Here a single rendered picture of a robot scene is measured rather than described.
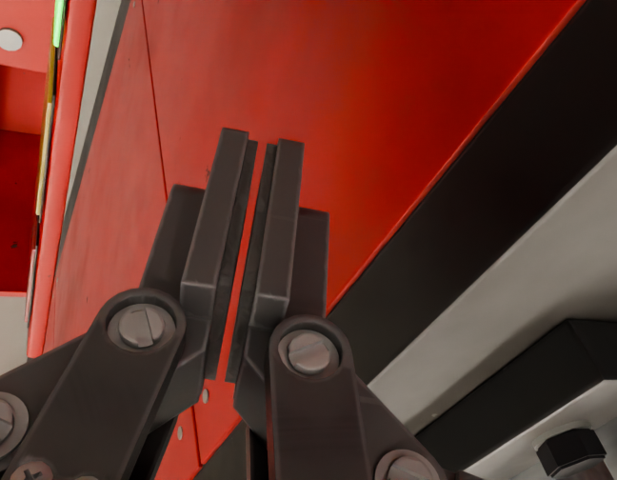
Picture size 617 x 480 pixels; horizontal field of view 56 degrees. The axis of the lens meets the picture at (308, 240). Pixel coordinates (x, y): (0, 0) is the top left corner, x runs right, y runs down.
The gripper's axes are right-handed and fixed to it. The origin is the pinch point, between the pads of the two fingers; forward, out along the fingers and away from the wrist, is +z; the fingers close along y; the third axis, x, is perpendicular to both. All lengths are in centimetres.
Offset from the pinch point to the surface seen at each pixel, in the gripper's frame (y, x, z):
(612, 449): 18.7, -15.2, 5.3
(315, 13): 1.6, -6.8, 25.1
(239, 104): -2.2, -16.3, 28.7
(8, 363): -62, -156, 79
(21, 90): -12.3, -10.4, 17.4
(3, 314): -59, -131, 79
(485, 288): 8.6, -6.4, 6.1
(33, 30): -8.1, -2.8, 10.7
